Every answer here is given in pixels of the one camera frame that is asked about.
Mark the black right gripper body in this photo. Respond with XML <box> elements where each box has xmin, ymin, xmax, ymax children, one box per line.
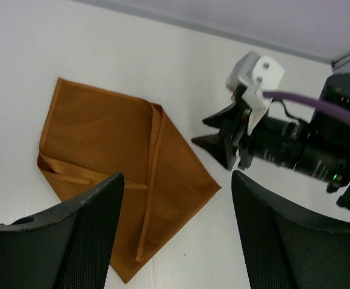
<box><xmin>222</xmin><ymin>87</ymin><xmax>301</xmax><ymax>170</ymax></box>

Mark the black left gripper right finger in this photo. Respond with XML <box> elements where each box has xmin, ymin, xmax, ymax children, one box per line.
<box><xmin>231</xmin><ymin>170</ymin><xmax>350</xmax><ymax>289</ymax></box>

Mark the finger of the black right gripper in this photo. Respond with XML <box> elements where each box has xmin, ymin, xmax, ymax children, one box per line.
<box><xmin>191</xmin><ymin>134</ymin><xmax>234</xmax><ymax>170</ymax></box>
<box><xmin>202</xmin><ymin>102</ymin><xmax>241</xmax><ymax>130</ymax></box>

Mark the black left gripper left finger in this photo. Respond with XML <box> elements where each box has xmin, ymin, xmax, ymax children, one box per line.
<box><xmin>0</xmin><ymin>173</ymin><xmax>124</xmax><ymax>288</ymax></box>

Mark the brown cloth napkin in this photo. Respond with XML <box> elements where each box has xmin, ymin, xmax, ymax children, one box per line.
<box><xmin>37</xmin><ymin>79</ymin><xmax>220</xmax><ymax>282</ymax></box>

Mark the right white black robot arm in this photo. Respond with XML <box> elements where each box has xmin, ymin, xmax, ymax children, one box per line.
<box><xmin>192</xmin><ymin>73</ymin><xmax>350</xmax><ymax>210</ymax></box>

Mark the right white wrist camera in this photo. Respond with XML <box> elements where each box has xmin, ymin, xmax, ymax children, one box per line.
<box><xmin>226</xmin><ymin>51</ymin><xmax>285</xmax><ymax>135</ymax></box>

